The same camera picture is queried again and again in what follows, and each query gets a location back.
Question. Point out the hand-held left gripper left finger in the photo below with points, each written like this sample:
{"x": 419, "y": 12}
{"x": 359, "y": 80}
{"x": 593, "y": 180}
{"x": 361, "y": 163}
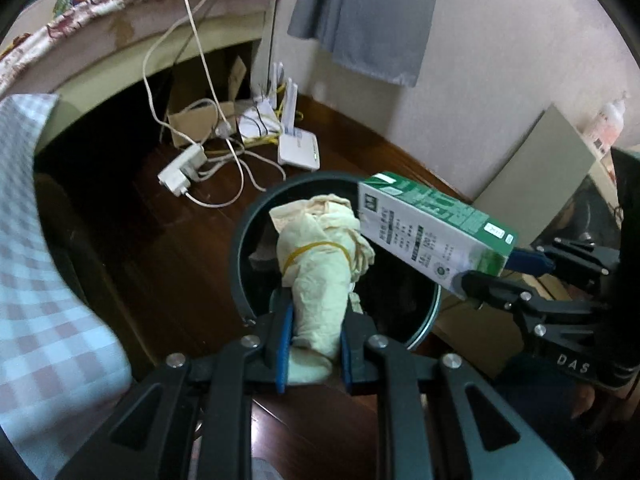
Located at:
{"x": 284, "y": 345}

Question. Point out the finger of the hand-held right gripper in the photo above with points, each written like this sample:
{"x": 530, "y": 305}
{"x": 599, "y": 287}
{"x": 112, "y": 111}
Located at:
{"x": 487, "y": 287}
{"x": 530, "y": 261}

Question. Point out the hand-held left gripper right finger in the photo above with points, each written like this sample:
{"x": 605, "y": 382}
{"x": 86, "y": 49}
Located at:
{"x": 346, "y": 370}

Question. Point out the beige cloth bundle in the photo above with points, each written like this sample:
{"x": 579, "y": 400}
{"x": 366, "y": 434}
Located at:
{"x": 320, "y": 280}

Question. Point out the green white milk carton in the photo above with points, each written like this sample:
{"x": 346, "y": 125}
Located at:
{"x": 425, "y": 230}

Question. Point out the black bucket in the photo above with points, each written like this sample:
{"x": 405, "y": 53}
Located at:
{"x": 395, "y": 300}

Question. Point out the flat beige cardboard box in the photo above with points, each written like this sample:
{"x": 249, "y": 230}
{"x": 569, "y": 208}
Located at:
{"x": 480, "y": 332}

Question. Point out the person's dark blue pants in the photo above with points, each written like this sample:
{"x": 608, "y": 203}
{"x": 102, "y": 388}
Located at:
{"x": 540, "y": 405}

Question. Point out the beige board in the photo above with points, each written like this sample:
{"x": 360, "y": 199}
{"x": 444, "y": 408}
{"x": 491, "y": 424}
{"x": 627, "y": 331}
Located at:
{"x": 545, "y": 160}

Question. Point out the white pump bottle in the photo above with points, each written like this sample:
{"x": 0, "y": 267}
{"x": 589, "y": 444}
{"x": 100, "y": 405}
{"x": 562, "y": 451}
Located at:
{"x": 607, "y": 120}

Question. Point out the white router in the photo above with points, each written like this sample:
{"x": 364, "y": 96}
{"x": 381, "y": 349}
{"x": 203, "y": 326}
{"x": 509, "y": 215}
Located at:
{"x": 298, "y": 149}

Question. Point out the white power strip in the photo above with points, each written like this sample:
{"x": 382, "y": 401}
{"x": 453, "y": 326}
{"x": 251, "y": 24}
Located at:
{"x": 180, "y": 170}

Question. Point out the white modem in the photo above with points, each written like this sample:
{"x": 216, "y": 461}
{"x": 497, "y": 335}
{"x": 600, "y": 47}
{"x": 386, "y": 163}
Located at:
{"x": 252, "y": 125}

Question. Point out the pink checkered tablecloth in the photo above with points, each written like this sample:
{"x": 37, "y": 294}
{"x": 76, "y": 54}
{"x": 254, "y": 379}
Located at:
{"x": 45, "y": 310}

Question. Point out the grey patterned curtain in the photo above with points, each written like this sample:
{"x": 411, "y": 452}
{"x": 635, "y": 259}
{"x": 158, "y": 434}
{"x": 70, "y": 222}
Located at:
{"x": 370, "y": 15}

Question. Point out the mauve mattress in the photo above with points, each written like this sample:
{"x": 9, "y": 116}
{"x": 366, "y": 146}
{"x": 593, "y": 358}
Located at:
{"x": 150, "y": 20}

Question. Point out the floral bedspread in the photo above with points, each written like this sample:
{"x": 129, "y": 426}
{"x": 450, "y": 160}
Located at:
{"x": 55, "y": 35}

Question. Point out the beige bed frame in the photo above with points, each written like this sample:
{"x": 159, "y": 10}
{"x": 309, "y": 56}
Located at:
{"x": 100, "y": 80}

